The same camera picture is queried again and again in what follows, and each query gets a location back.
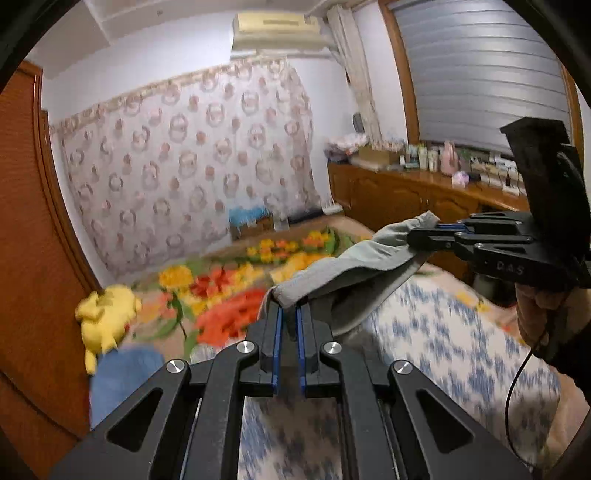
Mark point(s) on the stack of printed cloth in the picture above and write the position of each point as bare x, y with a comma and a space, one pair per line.
344, 147

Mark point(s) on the small grey fan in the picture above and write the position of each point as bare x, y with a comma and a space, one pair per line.
358, 122

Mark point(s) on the pink tissue pack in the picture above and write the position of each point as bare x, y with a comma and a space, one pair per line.
461, 179

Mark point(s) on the grey pants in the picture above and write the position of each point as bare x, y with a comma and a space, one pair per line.
351, 272

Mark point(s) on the cardboard box with blue cloth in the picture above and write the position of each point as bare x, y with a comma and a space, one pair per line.
249, 221

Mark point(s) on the folded blue jeans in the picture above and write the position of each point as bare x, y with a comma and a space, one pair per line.
124, 387

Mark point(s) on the colourful flower blanket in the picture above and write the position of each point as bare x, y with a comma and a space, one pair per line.
231, 300

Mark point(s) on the beige air conditioner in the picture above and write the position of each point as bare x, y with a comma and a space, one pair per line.
277, 32

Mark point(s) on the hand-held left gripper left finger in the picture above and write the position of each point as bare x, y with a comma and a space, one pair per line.
278, 350

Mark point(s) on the wooden side cabinet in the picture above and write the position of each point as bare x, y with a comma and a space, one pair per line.
392, 194

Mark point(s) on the white lace window curtain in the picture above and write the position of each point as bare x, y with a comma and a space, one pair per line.
358, 69

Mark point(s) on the open cardboard box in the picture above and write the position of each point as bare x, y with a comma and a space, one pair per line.
376, 157

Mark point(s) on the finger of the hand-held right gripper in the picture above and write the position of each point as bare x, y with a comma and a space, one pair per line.
450, 225
461, 239

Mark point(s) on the yellow plush toy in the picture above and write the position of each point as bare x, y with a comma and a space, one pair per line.
106, 318

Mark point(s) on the person's right forearm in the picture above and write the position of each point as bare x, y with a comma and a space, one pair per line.
577, 369

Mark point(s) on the pink bottle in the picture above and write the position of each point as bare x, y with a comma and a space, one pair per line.
450, 159

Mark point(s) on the person's right hand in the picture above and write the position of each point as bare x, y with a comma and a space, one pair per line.
538, 314

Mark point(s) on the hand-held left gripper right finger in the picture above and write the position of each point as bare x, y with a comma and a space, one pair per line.
301, 350

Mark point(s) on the wooden louvered wardrobe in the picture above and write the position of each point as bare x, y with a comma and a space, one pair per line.
32, 254

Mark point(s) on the row of small bottles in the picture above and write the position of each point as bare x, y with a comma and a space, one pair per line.
420, 158

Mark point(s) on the blue floral bed sheet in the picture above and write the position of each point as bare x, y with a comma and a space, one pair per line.
438, 332

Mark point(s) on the small white device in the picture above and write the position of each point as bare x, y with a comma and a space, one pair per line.
332, 209

